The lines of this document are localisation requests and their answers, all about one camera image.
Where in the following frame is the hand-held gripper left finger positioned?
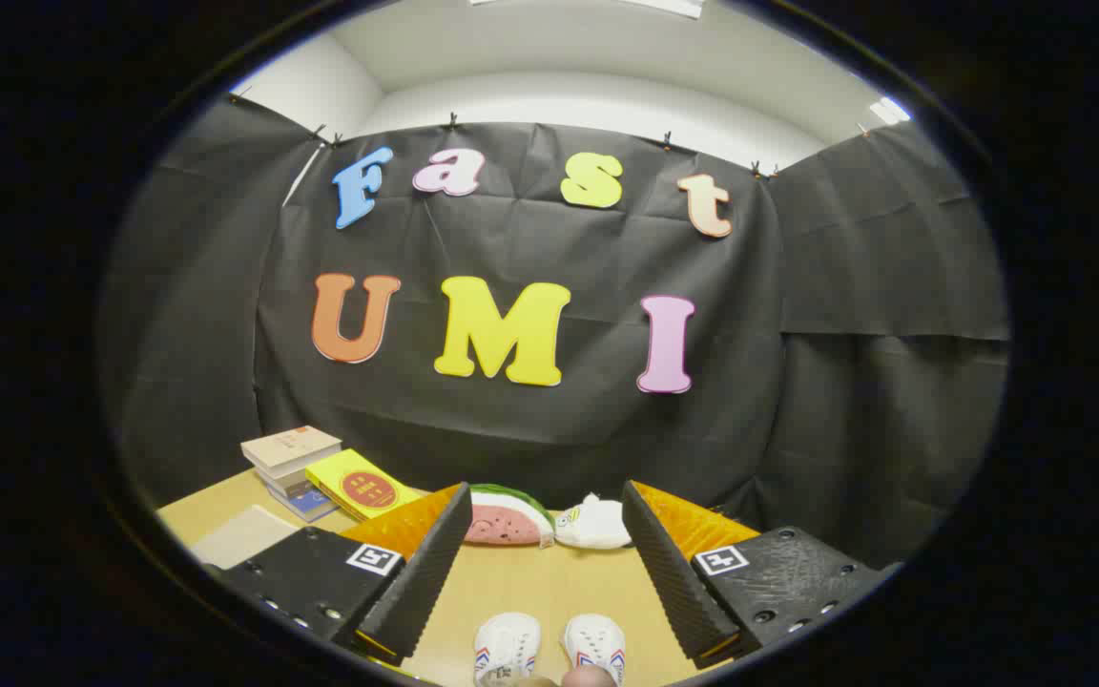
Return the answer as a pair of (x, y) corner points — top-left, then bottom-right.
(201, 482), (474, 669)

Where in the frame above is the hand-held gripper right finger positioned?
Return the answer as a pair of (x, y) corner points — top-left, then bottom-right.
(621, 480), (903, 671)

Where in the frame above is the white shoe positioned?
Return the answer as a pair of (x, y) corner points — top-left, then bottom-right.
(563, 613), (628, 687)
(472, 612), (543, 687)

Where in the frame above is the beige storage box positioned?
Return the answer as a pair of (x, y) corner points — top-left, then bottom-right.
(190, 504), (301, 572)

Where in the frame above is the white plush toy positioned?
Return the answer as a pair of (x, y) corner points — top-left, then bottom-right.
(553, 492), (633, 552)

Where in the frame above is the watermelon slice plush toy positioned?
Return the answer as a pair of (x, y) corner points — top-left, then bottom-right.
(464, 483), (556, 550)

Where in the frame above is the yellow book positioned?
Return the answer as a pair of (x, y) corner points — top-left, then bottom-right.
(304, 448), (427, 523)

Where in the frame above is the blue book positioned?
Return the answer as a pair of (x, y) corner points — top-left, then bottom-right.
(266, 480), (341, 523)

